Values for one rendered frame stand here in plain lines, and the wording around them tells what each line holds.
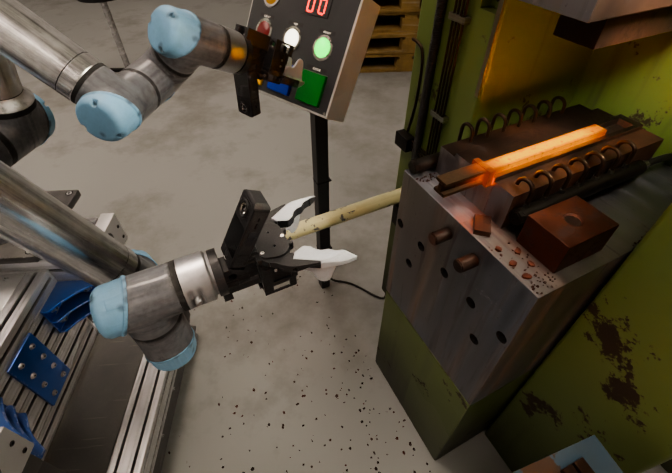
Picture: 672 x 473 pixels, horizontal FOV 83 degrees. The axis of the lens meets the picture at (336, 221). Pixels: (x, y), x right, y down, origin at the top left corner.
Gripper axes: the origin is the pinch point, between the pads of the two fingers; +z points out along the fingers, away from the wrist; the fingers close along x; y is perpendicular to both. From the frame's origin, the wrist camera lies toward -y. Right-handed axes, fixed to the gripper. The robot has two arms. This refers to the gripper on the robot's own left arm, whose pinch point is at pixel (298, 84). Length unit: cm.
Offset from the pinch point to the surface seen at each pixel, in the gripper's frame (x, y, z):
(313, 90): -1.5, -0.1, 4.3
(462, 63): -29.0, 16.0, 18.0
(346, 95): -7.0, 1.3, 10.4
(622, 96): -60, 21, 41
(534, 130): -49, 7, 21
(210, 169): 122, -69, 87
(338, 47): -4.3, 10.7, 5.0
